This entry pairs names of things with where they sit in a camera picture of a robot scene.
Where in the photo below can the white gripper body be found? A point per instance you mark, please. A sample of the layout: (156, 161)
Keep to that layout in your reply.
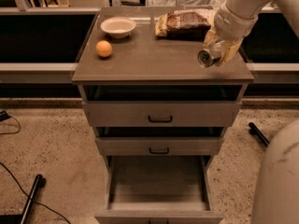
(230, 26)

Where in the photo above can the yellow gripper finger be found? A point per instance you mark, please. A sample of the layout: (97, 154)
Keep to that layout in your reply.
(227, 49)
(211, 38)

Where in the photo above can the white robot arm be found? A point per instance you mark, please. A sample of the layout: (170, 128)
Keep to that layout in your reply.
(276, 198)

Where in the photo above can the grey drawer cabinet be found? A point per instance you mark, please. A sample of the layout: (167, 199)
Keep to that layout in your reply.
(146, 68)

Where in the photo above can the top grey drawer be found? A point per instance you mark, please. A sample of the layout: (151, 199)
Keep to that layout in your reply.
(160, 114)

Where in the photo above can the middle grey drawer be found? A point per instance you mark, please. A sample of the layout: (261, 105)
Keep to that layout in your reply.
(176, 146)

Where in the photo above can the bottom grey open drawer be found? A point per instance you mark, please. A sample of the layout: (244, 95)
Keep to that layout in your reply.
(158, 190)

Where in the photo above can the brown chip bag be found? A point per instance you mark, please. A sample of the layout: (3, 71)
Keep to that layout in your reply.
(180, 22)

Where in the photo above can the black stand leg right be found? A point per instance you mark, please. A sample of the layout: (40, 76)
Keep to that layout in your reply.
(253, 130)

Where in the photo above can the black stand leg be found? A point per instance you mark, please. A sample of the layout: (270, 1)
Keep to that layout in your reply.
(39, 183)
(253, 130)

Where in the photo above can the white bowl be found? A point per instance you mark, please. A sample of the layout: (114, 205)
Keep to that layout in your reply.
(118, 27)

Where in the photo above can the orange fruit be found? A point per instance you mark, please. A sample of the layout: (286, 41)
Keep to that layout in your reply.
(103, 49)

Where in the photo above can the black stand leg left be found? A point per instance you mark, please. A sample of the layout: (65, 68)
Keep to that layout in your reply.
(39, 183)

